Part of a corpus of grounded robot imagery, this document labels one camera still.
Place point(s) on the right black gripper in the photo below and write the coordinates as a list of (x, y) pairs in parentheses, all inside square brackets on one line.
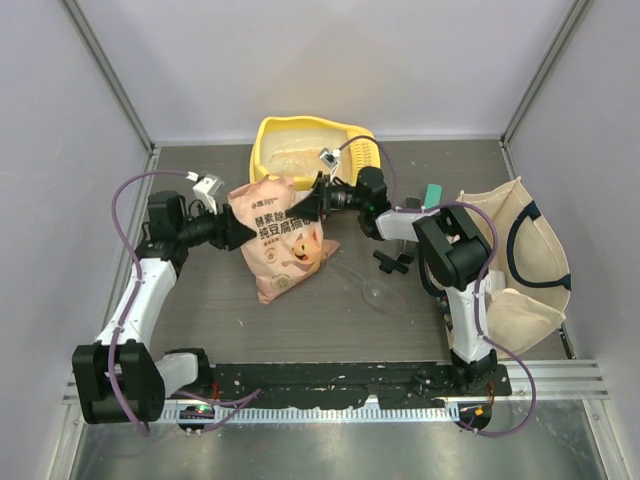
[(319, 200)]

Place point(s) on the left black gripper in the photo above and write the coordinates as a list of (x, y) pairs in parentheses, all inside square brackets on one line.
[(229, 232)]

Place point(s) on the pink cat litter bag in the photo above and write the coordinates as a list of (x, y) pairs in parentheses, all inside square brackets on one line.
[(286, 250)]

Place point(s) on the black bag clip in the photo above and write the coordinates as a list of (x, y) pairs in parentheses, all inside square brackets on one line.
[(388, 264)]

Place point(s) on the clear plastic scoop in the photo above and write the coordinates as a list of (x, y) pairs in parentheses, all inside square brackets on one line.
[(377, 294)]

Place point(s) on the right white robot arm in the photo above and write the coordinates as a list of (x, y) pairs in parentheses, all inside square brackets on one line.
[(450, 248)]

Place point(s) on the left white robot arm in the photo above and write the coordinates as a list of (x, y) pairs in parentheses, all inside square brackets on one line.
[(117, 379)]

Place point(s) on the yellow litter box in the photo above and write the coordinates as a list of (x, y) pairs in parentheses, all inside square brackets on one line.
[(289, 147)]

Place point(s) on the yellow slotted litter scoop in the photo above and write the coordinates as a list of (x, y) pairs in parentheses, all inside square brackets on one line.
[(364, 152)]

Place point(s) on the teal flat stick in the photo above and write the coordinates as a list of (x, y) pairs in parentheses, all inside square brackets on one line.
[(433, 195)]

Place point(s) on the beige canvas tote bag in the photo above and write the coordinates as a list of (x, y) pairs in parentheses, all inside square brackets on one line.
[(529, 300)]

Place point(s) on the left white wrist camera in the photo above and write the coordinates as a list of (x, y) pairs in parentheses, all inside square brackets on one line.
[(205, 189)]

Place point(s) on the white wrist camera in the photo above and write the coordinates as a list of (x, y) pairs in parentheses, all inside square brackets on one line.
[(205, 189), (332, 159)]

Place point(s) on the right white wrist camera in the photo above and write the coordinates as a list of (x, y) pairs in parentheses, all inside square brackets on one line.
[(332, 159)]

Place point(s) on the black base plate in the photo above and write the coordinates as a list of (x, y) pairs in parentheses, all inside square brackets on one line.
[(396, 385)]

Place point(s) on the white slotted cable duct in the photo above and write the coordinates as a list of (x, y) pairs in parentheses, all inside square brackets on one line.
[(371, 412)]

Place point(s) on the aluminium rail frame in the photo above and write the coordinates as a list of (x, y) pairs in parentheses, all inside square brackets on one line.
[(553, 380)]

